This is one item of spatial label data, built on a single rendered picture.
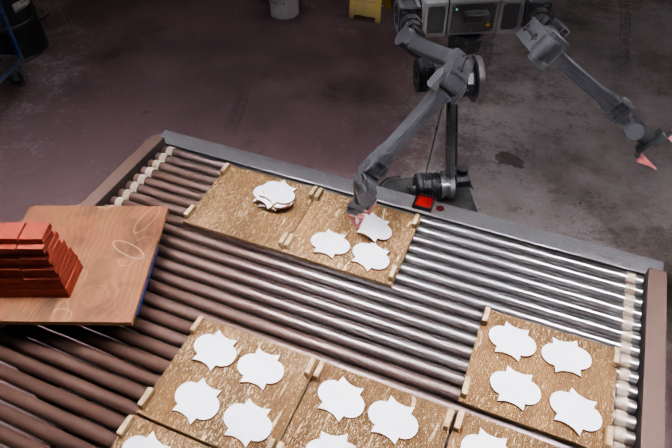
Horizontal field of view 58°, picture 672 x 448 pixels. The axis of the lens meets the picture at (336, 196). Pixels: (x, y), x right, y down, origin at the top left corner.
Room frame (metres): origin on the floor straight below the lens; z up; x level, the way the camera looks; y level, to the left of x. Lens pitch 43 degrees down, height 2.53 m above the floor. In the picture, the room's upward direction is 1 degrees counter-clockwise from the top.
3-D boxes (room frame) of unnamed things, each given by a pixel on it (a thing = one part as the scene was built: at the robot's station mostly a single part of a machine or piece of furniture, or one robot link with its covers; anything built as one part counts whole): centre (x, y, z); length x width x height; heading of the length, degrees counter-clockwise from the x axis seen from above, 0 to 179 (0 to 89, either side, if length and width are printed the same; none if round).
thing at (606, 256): (1.75, -0.18, 0.89); 2.08 x 0.08 x 0.06; 67
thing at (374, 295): (1.32, 0.01, 0.90); 1.95 x 0.05 x 0.05; 67
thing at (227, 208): (1.68, 0.32, 0.93); 0.41 x 0.35 x 0.02; 68
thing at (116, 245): (1.32, 0.86, 1.03); 0.50 x 0.50 x 0.02; 89
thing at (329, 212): (1.52, -0.06, 0.93); 0.41 x 0.35 x 0.02; 67
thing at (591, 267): (1.69, -0.15, 0.90); 1.95 x 0.05 x 0.05; 67
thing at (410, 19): (2.10, -0.29, 1.45); 0.09 x 0.08 x 0.12; 95
